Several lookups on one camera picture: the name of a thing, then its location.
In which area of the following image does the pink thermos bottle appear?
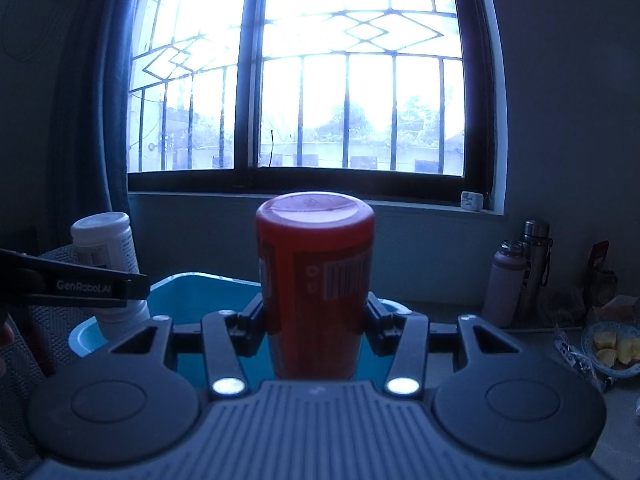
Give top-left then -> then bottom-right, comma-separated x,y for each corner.
482,240 -> 527,327

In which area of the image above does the blue plastic storage bin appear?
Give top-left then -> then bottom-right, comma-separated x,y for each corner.
68,272 -> 412,389

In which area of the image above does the person's left hand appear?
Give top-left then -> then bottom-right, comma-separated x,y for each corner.
0,322 -> 14,376

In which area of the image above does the steel thermos bottle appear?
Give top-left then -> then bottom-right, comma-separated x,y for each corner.
520,219 -> 553,314

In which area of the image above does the small white sill device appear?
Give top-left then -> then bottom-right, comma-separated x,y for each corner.
460,191 -> 484,212

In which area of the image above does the crinkled snack wrapper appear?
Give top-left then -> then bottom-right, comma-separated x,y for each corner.
553,327 -> 608,393

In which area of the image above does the red cylindrical canister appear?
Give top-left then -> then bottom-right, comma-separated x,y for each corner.
255,192 -> 375,379

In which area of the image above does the white pill bottle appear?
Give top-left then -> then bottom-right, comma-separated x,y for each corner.
70,211 -> 150,340

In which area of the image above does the plate of yellow food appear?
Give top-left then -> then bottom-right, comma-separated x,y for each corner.
580,321 -> 639,379

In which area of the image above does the dark blue curtain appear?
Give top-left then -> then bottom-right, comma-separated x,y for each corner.
47,0 -> 138,231

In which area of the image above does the grey textured chair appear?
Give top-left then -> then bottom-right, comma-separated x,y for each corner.
0,244 -> 97,480

